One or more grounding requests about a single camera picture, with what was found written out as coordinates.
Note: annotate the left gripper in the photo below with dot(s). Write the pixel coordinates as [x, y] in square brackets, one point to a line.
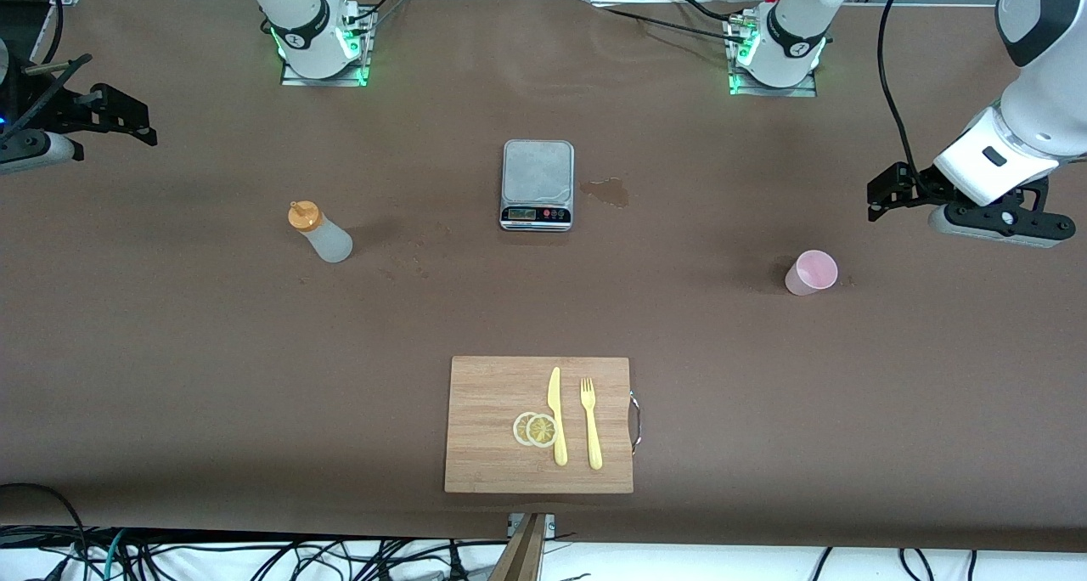
[915, 185]

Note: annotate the pink plastic cup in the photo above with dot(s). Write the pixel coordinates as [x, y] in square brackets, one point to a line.
[811, 273]

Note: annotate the squeeze bottle with orange cap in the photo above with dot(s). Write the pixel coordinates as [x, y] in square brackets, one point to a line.
[323, 237]

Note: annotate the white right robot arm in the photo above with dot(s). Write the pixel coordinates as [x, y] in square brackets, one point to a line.
[297, 8]

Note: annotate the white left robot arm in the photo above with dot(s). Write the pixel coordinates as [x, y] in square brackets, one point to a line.
[794, 20]

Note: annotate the liquid puddle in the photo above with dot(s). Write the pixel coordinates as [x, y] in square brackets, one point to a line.
[610, 192]

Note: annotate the small liquid droplets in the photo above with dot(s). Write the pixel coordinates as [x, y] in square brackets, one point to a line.
[420, 267]

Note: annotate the silver digital kitchen scale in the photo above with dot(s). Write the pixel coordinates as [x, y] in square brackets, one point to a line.
[537, 173]

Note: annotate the yellow plastic fork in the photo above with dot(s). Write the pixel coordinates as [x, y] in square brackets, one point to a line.
[592, 428]

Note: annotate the yellow plastic knife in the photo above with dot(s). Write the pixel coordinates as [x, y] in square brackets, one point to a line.
[556, 411]

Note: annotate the lemon slice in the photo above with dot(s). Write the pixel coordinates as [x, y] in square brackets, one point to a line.
[542, 431]
[519, 429]

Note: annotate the wooden cutting board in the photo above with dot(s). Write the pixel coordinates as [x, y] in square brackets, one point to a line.
[492, 428]

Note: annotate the small metal bracket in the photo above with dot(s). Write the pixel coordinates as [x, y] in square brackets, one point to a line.
[550, 523]

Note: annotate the wooden post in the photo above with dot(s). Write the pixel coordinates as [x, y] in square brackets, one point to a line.
[522, 555]

